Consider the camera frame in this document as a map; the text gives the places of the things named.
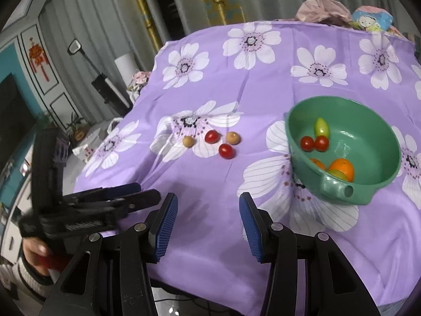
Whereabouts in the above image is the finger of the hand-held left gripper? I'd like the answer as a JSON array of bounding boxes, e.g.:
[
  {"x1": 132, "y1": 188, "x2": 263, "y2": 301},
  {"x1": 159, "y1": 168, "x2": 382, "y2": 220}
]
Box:
[
  {"x1": 73, "y1": 182, "x2": 143, "y2": 202},
  {"x1": 76, "y1": 189, "x2": 162, "y2": 219}
]

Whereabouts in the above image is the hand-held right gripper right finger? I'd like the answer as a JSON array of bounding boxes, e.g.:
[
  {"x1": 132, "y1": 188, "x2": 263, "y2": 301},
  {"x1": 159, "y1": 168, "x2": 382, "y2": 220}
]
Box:
[{"x1": 239, "y1": 192, "x2": 382, "y2": 316}]

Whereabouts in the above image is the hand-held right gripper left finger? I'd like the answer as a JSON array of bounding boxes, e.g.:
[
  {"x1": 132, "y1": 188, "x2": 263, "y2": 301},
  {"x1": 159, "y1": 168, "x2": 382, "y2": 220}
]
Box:
[{"x1": 39, "y1": 192, "x2": 179, "y2": 316}]

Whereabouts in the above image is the green plastic bowl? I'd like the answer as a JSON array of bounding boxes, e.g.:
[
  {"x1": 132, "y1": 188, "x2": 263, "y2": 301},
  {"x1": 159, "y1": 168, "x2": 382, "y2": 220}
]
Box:
[{"x1": 285, "y1": 96, "x2": 402, "y2": 206}]

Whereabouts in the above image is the person's left forearm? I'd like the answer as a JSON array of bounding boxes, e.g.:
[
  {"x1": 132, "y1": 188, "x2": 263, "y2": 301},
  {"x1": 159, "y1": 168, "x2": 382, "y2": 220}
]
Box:
[{"x1": 0, "y1": 257, "x2": 56, "y2": 305}]

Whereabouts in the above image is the person's left hand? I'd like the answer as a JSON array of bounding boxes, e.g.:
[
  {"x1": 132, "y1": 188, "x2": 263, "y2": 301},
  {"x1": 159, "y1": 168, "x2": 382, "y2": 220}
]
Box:
[{"x1": 22, "y1": 236, "x2": 71, "y2": 276}]

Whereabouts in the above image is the potted plant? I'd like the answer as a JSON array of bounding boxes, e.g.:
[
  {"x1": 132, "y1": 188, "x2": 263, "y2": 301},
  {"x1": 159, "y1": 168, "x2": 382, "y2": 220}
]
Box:
[{"x1": 65, "y1": 113, "x2": 88, "y2": 143}]

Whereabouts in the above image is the black television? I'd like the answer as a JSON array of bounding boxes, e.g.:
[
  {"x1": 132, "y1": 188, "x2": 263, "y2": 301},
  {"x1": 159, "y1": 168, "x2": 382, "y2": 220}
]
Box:
[{"x1": 0, "y1": 72, "x2": 37, "y2": 160}]

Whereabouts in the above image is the black stand with mirror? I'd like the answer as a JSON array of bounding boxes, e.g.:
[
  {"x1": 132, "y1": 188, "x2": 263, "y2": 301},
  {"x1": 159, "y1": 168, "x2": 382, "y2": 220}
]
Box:
[{"x1": 67, "y1": 39, "x2": 129, "y2": 110}]

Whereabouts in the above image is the white cylinder appliance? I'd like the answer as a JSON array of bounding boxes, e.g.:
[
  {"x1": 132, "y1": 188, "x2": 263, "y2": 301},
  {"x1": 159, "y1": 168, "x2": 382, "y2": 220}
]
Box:
[{"x1": 114, "y1": 54, "x2": 139, "y2": 93}]

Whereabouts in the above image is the purple floral tablecloth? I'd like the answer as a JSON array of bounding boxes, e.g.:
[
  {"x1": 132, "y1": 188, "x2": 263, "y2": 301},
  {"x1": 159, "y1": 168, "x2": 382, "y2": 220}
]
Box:
[{"x1": 74, "y1": 21, "x2": 421, "y2": 310}]

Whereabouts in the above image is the grey curtain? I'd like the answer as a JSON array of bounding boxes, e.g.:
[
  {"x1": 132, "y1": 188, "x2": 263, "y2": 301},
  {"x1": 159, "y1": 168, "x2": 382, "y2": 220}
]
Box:
[{"x1": 39, "y1": 0, "x2": 329, "y2": 126}]

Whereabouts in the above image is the gold curtain trim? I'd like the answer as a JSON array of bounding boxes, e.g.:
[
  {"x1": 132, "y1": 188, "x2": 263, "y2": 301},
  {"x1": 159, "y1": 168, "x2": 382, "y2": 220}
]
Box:
[{"x1": 128, "y1": 0, "x2": 164, "y2": 48}]

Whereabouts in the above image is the pink cloth bundle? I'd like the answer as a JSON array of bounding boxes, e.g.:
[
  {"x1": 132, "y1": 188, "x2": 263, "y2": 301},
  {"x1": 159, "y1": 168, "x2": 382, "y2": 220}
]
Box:
[{"x1": 295, "y1": 0, "x2": 353, "y2": 25}]

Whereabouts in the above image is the colourful snack packet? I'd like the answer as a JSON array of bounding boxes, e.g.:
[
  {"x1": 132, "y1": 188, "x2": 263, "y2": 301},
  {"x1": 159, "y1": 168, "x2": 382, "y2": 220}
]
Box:
[{"x1": 349, "y1": 6, "x2": 394, "y2": 33}]

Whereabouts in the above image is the black cable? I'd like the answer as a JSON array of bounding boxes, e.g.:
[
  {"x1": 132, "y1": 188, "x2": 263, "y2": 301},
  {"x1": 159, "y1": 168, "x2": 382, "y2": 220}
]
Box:
[{"x1": 154, "y1": 294, "x2": 238, "y2": 314}]

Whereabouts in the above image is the red knot wall decoration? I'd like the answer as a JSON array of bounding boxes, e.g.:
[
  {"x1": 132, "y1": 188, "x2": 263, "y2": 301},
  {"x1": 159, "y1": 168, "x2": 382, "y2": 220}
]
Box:
[{"x1": 28, "y1": 37, "x2": 51, "y2": 82}]

